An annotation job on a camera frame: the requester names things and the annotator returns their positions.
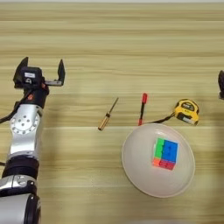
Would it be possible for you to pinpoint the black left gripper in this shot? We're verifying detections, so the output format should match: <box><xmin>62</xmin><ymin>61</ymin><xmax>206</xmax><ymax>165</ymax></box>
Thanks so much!
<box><xmin>12</xmin><ymin>56</ymin><xmax>66</xmax><ymax>109</ymax></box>

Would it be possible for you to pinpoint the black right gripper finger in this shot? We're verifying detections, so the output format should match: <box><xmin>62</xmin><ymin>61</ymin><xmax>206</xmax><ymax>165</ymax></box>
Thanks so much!
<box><xmin>217</xmin><ymin>69</ymin><xmax>224</xmax><ymax>101</ymax></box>

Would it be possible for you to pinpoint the yellow tape measure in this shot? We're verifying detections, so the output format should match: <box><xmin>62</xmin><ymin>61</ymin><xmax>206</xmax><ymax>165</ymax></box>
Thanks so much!
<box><xmin>142</xmin><ymin>98</ymin><xmax>200</xmax><ymax>127</ymax></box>

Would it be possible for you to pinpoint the colourful puzzle cube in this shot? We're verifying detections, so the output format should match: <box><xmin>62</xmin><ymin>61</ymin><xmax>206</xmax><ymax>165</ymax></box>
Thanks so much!
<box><xmin>151</xmin><ymin>137</ymin><xmax>179</xmax><ymax>172</ymax></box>

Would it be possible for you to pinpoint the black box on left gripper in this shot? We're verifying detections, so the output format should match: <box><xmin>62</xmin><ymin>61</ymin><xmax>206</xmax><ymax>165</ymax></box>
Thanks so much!
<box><xmin>19</xmin><ymin>66</ymin><xmax>44</xmax><ymax>86</ymax></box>

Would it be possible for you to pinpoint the red and black marker pen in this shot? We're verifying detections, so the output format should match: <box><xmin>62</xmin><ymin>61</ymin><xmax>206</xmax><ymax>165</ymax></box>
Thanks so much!
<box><xmin>137</xmin><ymin>93</ymin><xmax>149</xmax><ymax>127</ymax></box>

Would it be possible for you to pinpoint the white round plate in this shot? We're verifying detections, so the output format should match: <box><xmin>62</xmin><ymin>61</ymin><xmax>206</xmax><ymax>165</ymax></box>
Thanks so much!
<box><xmin>121</xmin><ymin>122</ymin><xmax>196</xmax><ymax>199</ymax></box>

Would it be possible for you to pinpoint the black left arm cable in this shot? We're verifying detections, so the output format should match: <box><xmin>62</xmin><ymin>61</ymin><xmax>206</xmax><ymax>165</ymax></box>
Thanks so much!
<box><xmin>0</xmin><ymin>89</ymin><xmax>33</xmax><ymax>125</ymax></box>

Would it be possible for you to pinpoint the wooden handle screwdriver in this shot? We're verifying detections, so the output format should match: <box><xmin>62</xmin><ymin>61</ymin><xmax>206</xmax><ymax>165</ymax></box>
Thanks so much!
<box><xmin>97</xmin><ymin>96</ymin><xmax>120</xmax><ymax>131</ymax></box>

